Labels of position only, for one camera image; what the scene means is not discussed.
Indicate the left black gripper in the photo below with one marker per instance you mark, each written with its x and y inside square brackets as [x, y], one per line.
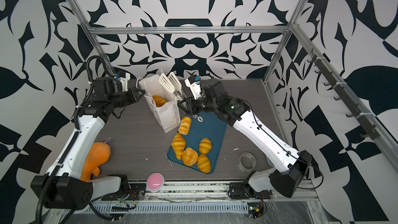
[134, 97]

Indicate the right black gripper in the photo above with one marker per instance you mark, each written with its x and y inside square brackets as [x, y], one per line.
[192, 106]

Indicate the long braided fake bread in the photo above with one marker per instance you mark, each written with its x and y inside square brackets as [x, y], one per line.
[159, 101]

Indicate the white paper gift bag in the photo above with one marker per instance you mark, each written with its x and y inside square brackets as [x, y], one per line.
[167, 115]

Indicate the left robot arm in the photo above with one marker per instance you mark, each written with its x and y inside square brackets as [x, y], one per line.
[62, 187]

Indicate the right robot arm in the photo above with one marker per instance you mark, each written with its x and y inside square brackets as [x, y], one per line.
[289, 166]

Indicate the fake croissant top left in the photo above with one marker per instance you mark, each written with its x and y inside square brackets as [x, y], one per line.
[185, 125]

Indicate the fake croissant left large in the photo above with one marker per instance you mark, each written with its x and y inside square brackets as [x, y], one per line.
[178, 145]

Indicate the fake croissant small centre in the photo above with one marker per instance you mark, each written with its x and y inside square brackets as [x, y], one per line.
[205, 146]

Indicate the round fake bread roll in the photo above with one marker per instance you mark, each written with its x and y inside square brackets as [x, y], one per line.
[189, 157]

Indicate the fake croissant bottom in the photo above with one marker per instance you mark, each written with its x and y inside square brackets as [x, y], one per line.
[203, 163]

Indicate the orange plush toy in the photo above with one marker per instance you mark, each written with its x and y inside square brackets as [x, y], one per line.
[97, 156]

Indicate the teal plastic tray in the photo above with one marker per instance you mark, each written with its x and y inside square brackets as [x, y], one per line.
[211, 127]

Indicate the pink push button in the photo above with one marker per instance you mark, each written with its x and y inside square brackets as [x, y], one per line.
[155, 182]

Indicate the clear tape roll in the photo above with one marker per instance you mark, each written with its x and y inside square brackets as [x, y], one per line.
[247, 162]

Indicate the small circuit board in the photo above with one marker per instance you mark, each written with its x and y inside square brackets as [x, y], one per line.
[256, 210]

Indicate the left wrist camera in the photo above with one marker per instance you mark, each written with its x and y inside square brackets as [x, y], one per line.
[123, 77]

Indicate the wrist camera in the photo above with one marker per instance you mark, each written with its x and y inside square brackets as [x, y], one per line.
[123, 77]
[193, 82]

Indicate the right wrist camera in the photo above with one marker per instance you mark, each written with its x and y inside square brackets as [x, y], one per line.
[193, 82]

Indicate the white cable duct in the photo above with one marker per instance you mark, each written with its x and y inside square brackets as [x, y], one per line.
[175, 208]

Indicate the black hook rail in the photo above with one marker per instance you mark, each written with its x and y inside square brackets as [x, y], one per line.
[357, 110]

